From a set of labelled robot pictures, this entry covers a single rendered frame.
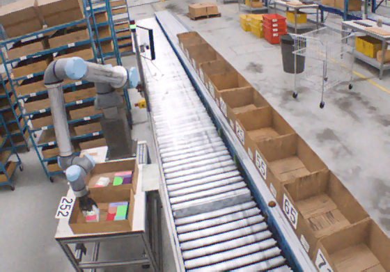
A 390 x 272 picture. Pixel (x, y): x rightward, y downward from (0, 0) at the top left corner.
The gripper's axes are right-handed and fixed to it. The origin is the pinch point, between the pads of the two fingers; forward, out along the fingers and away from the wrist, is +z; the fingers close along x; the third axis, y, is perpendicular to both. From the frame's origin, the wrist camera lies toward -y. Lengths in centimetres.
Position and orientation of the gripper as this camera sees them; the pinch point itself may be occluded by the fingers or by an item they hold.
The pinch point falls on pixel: (92, 213)
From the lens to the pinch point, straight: 203.2
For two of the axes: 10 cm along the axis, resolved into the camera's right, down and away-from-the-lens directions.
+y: 2.0, 4.7, -8.6
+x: 9.7, -2.0, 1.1
